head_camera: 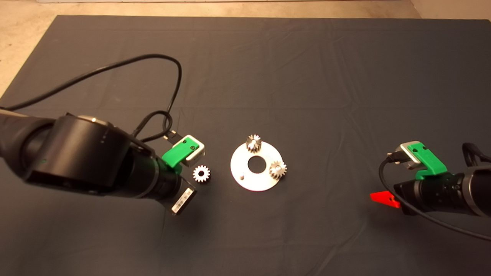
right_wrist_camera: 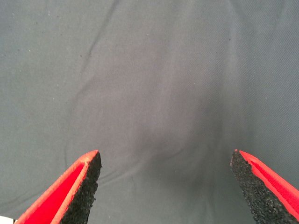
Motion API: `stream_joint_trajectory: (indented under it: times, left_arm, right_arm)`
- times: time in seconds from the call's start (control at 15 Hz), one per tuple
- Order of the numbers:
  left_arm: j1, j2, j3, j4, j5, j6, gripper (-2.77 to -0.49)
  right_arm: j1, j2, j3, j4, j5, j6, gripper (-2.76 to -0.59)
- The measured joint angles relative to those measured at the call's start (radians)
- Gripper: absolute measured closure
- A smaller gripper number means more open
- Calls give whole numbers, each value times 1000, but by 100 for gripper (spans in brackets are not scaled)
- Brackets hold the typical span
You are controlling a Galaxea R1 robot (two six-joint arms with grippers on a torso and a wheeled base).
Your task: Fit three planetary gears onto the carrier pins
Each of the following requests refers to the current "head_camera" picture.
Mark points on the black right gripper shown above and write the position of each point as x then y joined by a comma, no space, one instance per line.
433,193

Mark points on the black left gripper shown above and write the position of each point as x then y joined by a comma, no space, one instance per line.
174,193

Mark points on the small steel planetary gear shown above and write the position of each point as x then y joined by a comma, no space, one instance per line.
197,176
277,170
254,143

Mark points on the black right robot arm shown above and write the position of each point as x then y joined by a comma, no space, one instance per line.
477,191

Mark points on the round metal carrier plate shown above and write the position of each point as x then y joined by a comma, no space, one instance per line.
239,163

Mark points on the dark grey table cloth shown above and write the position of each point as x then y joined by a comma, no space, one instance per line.
307,76

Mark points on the green left camera mount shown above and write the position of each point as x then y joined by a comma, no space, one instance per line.
178,155

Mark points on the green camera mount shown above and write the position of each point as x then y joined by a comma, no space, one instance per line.
178,155
431,163

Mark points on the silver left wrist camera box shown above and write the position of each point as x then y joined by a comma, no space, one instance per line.
196,155

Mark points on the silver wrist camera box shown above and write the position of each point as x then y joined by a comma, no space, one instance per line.
196,155
408,155

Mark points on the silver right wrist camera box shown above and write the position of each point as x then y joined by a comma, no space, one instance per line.
408,155

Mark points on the green right camera mount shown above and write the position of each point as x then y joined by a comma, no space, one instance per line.
431,163

